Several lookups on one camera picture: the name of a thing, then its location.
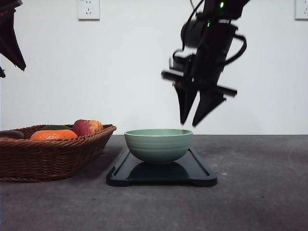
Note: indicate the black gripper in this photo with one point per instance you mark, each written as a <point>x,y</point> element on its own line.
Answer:
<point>201,70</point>

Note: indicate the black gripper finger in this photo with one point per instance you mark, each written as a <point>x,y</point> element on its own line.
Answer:
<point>9,43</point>
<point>2,74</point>

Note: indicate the light green ceramic bowl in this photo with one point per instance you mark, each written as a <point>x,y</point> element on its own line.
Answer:
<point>159,146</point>

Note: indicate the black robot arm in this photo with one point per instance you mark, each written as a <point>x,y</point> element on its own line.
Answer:
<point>213,11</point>

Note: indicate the brown wicker basket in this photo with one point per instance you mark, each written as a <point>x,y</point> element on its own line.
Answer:
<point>27,159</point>

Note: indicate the dark purple fruit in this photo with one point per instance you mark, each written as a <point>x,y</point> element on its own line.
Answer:
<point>11,134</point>

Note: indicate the dark green avocado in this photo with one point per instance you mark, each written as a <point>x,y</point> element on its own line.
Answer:
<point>56,127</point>

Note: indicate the dark rectangular serving tray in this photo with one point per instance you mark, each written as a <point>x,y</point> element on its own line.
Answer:
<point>190,169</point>

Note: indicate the orange tangerine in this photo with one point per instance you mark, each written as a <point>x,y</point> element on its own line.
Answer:
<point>57,134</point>

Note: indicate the red yellow apple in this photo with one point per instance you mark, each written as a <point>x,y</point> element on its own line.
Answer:
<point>84,127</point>

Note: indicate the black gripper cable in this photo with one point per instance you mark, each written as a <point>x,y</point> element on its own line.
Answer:
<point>244,46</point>

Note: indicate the white wall outlet left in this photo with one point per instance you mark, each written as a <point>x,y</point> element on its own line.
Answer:
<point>88,10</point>

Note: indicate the white wall outlet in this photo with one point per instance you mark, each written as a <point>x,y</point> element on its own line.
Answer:
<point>88,10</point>
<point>301,10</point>

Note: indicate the white wall outlet right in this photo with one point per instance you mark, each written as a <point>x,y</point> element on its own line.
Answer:
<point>301,10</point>

